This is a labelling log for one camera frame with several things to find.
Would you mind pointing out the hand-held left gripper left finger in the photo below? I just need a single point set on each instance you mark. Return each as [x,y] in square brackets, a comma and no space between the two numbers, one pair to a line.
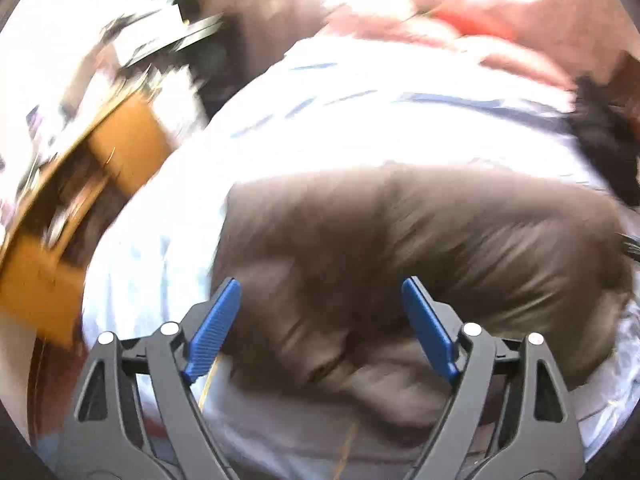
[212,330]

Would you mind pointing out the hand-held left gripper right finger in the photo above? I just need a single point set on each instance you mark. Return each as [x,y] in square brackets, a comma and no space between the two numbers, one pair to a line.
[430,330]

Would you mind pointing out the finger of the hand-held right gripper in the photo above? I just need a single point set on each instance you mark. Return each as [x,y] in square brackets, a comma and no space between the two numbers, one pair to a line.
[631,247]

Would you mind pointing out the brown puffer jacket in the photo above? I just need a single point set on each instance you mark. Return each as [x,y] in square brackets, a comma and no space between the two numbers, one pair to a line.
[400,240]

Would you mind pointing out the black jacket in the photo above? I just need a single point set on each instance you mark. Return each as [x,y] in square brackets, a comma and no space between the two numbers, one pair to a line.
[607,140]

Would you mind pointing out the yellow wooden cabinet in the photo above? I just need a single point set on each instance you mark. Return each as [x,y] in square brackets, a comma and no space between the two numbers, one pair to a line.
[125,140]

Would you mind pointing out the bed with patterned sheet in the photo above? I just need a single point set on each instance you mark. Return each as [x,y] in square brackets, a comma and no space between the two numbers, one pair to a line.
[350,125]

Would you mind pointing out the pink pillow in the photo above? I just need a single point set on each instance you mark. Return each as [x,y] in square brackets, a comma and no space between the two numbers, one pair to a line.
[500,60]

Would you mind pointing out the orange carrot plush toy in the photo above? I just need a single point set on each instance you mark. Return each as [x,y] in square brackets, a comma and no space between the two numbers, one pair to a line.
[475,25]

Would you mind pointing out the white printer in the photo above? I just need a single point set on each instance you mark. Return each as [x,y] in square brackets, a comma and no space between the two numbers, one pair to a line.
[145,25]

